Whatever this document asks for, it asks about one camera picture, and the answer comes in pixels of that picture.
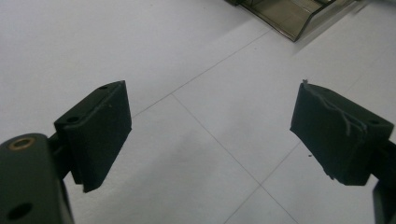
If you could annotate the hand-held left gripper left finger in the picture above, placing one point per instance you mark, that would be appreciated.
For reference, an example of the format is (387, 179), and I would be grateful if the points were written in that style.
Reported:
(96, 137)

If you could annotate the smoky transparent storage box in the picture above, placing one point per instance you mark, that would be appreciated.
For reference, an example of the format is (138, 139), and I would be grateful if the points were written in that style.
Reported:
(286, 15)

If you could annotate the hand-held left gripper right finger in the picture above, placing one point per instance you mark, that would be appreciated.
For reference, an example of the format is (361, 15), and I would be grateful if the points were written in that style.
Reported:
(336, 137)

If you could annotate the white table cover board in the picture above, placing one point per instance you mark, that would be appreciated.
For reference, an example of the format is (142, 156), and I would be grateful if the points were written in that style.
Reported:
(199, 93)

